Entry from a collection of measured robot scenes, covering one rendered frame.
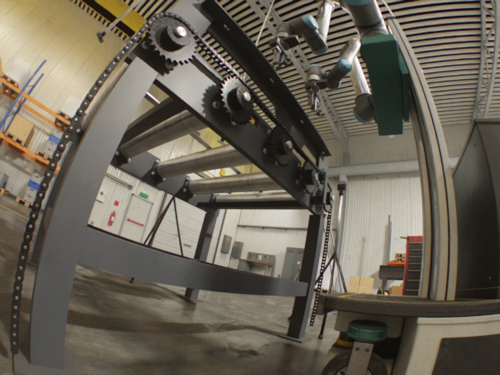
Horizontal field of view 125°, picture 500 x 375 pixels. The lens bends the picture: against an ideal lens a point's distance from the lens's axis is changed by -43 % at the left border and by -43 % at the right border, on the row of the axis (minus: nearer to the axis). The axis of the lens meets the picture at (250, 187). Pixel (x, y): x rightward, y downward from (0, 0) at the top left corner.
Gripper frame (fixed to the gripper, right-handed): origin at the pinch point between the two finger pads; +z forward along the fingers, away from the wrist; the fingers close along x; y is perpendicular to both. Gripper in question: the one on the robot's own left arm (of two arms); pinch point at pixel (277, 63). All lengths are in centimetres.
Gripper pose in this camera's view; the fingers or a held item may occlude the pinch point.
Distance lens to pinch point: 105.8
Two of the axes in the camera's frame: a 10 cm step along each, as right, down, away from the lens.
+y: -7.9, 0.5, 6.1
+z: -2.1, 9.1, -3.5
